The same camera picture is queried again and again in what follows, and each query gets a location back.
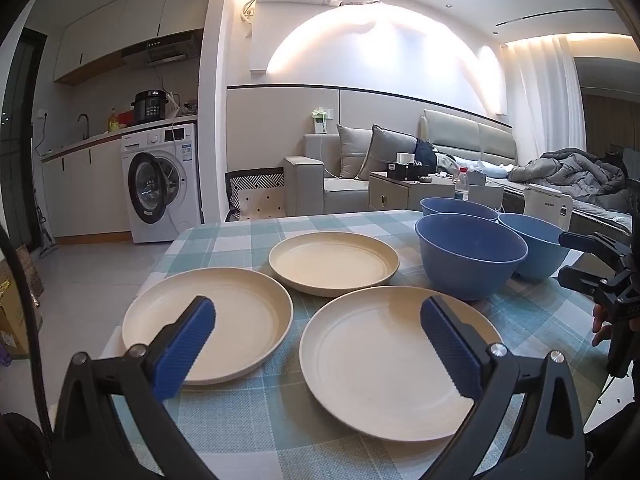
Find light blue bowl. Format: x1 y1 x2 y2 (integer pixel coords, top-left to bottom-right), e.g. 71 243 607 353
498 212 570 283

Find large blue bowl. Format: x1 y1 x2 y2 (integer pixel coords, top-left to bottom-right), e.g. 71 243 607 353
414 212 528 301

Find blue bowl back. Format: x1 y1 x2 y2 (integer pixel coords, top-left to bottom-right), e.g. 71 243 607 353
420 197 498 221

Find cream plate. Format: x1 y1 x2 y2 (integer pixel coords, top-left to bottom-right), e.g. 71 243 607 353
268 231 400 298
299 286 472 442
122 268 294 386

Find cream plate front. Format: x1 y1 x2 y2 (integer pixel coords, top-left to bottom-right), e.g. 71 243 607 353
299 286 472 442

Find cream plate back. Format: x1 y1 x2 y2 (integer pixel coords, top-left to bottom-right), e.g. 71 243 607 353
268 231 400 298

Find kitchen counter cabinets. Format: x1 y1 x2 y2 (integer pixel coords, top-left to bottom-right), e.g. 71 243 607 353
41 115 198 244

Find black kitchen faucet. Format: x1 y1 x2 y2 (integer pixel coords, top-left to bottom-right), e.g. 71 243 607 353
77 113 90 140

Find upper kitchen cabinets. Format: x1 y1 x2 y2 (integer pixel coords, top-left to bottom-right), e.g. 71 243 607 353
53 0 208 86

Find person's right hand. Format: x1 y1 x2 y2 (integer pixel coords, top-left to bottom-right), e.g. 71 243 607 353
591 304 612 347

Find white electric kettle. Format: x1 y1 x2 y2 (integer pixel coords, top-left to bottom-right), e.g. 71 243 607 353
524 184 574 231

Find bed with beige headboard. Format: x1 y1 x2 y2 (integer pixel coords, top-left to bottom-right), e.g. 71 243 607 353
419 108 631 240

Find grey duvet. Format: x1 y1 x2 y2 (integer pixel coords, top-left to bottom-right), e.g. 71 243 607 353
508 148 630 214

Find cardboard box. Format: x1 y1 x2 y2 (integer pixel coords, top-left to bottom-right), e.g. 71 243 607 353
0 255 41 359

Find white curtain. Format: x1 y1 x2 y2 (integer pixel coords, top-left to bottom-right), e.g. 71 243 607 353
502 35 587 165

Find plastic water bottle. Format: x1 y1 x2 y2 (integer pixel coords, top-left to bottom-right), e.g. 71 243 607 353
454 167 469 200

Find dark blue clothing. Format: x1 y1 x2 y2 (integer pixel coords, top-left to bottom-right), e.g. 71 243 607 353
414 139 437 171

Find green checkered tablecloth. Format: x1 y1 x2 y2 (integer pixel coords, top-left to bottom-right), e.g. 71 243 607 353
102 208 614 480

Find black organizer box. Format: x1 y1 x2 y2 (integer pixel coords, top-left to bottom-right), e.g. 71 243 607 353
386 153 435 182

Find grey cushion right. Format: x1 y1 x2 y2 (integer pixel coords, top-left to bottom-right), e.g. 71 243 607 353
357 125 418 181

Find grey cushion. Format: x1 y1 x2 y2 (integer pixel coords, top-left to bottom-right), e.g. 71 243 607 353
337 125 372 179
357 125 418 181

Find white washing machine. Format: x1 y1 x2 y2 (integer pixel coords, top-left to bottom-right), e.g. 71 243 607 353
120 122 203 244

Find grey cushion left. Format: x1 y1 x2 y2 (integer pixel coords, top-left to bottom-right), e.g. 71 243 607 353
337 125 372 179

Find black patterned folded mat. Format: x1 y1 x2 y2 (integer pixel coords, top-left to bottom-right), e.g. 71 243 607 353
226 167 285 222

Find beige sofa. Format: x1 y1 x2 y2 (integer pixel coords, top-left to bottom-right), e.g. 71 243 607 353
283 134 371 217

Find yellow oil bottle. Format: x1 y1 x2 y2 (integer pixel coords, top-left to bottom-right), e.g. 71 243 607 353
107 110 120 132

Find black pressure cooker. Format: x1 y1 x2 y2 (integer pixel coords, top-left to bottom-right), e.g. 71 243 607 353
131 90 168 125

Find dark glass door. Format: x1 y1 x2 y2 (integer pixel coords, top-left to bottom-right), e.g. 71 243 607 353
1 28 47 252

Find range hood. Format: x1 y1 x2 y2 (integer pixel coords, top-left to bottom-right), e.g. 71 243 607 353
120 29 204 68

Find black cable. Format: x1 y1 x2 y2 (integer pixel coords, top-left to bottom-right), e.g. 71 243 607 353
0 224 54 441

